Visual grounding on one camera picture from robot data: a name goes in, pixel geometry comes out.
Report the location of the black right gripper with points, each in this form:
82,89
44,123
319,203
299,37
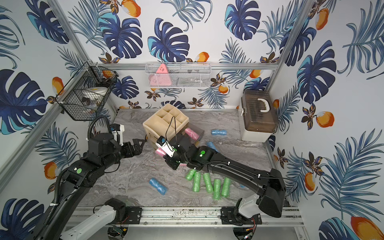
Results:
170,162

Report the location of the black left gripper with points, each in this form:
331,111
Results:
133,147

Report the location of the pink roll pair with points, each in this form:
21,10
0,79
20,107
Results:
192,134

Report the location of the clear top drawer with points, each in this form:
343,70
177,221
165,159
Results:
196,129

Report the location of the beige drawer organizer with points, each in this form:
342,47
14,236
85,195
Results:
166,122

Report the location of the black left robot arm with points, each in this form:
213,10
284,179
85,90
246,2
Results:
74,182

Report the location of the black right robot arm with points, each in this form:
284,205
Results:
268,186

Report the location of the green roll leftmost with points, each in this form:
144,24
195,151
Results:
190,175

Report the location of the blue roll upper middle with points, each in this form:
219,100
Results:
211,145

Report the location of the blue roll far back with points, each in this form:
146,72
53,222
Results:
219,132

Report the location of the blue roll front left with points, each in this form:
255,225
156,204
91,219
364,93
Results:
158,186

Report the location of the white bowl in basket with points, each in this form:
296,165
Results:
94,93

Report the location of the pink triangle sponge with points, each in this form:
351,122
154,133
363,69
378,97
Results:
161,78

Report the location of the brown lidded storage box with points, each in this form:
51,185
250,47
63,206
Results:
257,116

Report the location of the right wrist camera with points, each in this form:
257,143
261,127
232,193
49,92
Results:
163,143

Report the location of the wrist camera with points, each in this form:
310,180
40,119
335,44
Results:
163,143
117,131

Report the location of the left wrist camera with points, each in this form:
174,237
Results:
117,131

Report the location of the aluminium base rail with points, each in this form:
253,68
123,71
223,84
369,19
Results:
206,217

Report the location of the black wire basket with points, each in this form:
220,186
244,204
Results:
71,99

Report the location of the white wire shelf basket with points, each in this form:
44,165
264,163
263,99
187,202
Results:
184,75

